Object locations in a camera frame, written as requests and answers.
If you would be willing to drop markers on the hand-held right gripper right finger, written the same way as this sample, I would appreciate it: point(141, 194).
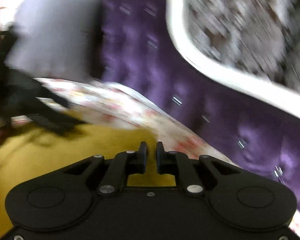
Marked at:
point(158, 158)

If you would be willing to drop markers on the mustard yellow cloth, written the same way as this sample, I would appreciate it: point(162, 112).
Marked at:
point(52, 155)

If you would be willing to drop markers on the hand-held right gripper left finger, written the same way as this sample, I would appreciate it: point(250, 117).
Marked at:
point(144, 158)

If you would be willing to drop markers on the purple tufted headboard white frame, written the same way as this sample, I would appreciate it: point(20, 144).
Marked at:
point(165, 85)

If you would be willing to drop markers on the brown damask curtain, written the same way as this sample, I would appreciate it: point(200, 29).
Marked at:
point(252, 22)

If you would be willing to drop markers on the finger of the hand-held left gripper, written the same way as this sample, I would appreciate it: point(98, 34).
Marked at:
point(57, 125)
point(56, 99)

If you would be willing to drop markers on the floral bedspread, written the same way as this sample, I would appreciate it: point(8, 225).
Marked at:
point(120, 105)

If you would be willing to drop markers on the grey pillow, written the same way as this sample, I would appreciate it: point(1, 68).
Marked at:
point(55, 35)

